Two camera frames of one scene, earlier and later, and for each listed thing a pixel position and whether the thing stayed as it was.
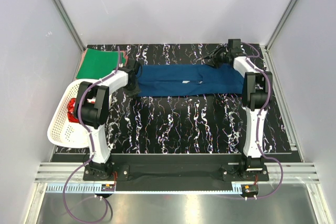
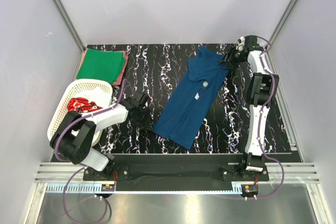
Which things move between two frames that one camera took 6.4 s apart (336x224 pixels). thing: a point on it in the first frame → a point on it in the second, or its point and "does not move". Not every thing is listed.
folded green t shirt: x=96 y=64 does not move
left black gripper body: x=133 y=89 → x=143 y=120
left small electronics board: x=107 y=188 does not move
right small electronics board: x=249 y=189 does not move
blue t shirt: x=190 y=80 → x=186 y=112
